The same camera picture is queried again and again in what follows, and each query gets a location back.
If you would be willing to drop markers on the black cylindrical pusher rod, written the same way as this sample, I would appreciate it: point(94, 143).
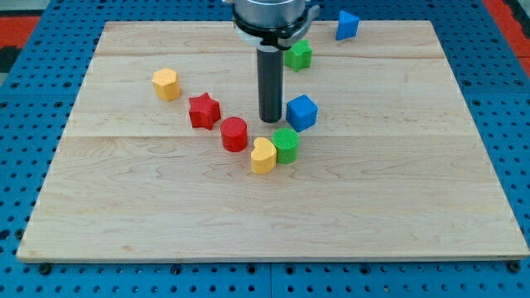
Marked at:
point(270, 81)

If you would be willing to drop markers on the green cylinder block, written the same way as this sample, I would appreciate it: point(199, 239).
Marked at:
point(286, 141)

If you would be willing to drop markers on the blue triangle block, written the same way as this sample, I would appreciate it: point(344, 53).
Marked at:
point(348, 25)

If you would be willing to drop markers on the blue cube block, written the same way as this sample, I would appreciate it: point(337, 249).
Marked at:
point(301, 113)

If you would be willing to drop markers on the yellow hexagon block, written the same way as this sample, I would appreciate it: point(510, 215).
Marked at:
point(166, 84)

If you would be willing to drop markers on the red cylinder block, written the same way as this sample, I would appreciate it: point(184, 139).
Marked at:
point(234, 134)

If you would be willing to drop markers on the black grey tool mount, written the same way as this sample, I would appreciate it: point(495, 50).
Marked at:
point(273, 26)

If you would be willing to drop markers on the light wooden board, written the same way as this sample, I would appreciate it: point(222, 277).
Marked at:
point(392, 171)

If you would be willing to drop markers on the yellow heart block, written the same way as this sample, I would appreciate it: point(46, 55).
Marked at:
point(263, 156)

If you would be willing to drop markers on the green star block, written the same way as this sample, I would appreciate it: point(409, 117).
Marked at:
point(299, 57)

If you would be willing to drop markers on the red star block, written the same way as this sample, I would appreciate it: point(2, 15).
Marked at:
point(204, 111)

